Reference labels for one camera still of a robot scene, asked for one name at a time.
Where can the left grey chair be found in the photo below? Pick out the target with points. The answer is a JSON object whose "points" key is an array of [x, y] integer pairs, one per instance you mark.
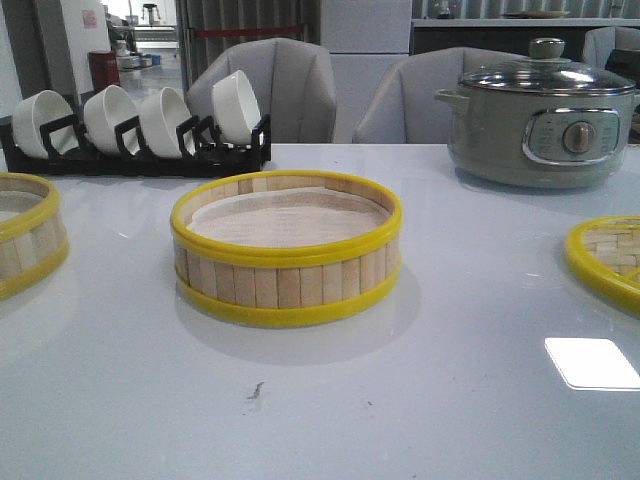
{"points": [[293, 82]]}

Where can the bamboo steamer basket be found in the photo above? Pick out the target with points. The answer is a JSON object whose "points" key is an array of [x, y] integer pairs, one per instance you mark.
{"points": [[34, 240], [283, 287]]}

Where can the white steamer liner paper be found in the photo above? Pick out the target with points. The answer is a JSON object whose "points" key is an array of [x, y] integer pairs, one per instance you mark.
{"points": [[298, 217]]}

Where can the woven bamboo steamer lid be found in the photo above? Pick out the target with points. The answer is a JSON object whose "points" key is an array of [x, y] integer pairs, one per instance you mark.
{"points": [[603, 253]]}

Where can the middle grey chair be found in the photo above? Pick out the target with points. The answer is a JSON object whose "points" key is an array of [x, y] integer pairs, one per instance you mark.
{"points": [[403, 108]]}

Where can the red bin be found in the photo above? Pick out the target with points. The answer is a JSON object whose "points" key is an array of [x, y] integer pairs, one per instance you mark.
{"points": [[104, 70]]}

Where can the white bowl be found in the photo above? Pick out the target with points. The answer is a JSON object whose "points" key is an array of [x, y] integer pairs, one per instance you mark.
{"points": [[236, 110], [160, 114], [103, 112], [30, 114]]}

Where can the grey electric cooking pot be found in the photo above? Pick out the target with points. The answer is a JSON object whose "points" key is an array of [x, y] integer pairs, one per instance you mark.
{"points": [[535, 140]]}

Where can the right grey chair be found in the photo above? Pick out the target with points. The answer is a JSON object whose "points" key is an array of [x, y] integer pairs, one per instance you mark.
{"points": [[613, 48]]}

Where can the black dish rack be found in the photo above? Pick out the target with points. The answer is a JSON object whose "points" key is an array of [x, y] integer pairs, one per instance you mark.
{"points": [[202, 152]]}

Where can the glass pot lid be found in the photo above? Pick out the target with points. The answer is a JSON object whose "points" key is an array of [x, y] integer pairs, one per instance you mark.
{"points": [[546, 72]]}

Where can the grey chair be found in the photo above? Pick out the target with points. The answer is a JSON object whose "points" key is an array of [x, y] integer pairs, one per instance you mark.
{"points": [[613, 48], [403, 108], [293, 82]]}

